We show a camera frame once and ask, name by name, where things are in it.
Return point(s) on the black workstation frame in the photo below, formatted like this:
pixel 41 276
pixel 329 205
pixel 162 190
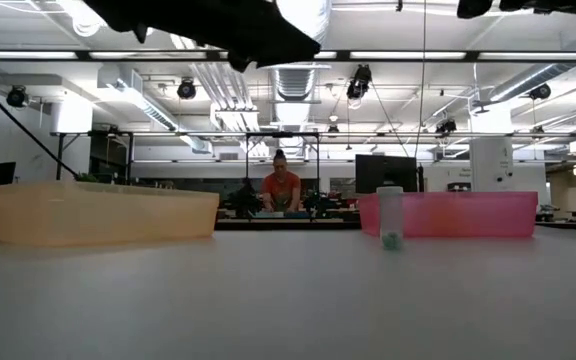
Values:
pixel 283 134

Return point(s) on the black ceiling spotlight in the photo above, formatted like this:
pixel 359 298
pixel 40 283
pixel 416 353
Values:
pixel 446 126
pixel 17 96
pixel 186 89
pixel 359 82
pixel 539 91

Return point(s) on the orange translucent plastic bin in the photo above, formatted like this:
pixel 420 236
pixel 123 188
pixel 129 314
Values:
pixel 103 215

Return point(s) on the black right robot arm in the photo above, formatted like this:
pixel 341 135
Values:
pixel 473 7

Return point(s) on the pink translucent plastic bin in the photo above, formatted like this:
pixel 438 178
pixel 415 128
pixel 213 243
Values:
pixel 468 215

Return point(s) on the silver ventilation duct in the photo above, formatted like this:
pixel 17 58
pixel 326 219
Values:
pixel 293 85

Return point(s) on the black metal table frame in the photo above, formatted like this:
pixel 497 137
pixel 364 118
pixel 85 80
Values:
pixel 472 55

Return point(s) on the grey table mat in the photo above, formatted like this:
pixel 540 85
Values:
pixel 288 300

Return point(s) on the clear bottle with green pills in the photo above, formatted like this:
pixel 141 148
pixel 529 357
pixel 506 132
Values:
pixel 390 215

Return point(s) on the person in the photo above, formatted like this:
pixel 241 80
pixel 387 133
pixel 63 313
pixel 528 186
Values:
pixel 281 187

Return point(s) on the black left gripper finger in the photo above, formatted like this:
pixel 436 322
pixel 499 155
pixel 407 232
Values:
pixel 258 35

